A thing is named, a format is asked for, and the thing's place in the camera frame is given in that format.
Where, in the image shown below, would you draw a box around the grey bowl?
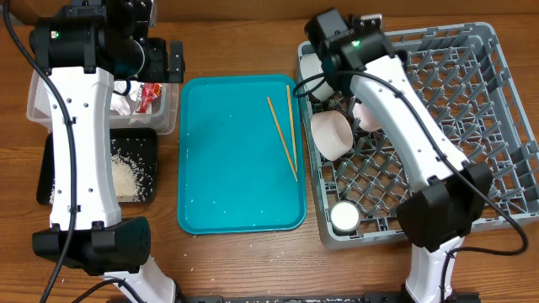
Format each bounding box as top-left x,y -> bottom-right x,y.
300,54 -> 334,101

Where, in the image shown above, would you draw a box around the wooden chopstick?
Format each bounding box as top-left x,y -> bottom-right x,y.
286,84 -> 298,173
267,97 -> 298,182

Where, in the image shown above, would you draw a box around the large pink plate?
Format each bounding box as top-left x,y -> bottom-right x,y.
352,102 -> 381,132

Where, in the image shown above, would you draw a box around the white cup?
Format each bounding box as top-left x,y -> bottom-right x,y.
329,201 -> 361,235

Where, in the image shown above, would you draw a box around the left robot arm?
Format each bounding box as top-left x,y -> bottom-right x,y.
29,1 -> 184,302

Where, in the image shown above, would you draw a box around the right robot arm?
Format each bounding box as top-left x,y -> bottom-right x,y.
304,9 -> 493,302

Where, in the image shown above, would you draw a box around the grey dishwasher rack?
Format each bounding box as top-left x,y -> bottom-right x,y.
300,22 -> 538,249

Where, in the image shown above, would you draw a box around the red snack wrapper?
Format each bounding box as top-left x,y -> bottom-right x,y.
136,82 -> 163,114

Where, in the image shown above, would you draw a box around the crumpled white tissue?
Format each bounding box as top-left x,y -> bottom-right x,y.
110,81 -> 141,115

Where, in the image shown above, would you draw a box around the clear plastic bin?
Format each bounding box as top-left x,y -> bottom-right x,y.
26,72 -> 180,135

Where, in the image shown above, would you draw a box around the black tray bin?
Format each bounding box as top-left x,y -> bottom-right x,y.
36,128 -> 158,205

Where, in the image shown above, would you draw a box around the rice pile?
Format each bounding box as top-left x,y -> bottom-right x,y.
50,142 -> 155,203

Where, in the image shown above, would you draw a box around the teal plastic tray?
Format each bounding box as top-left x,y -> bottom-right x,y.
177,74 -> 307,235

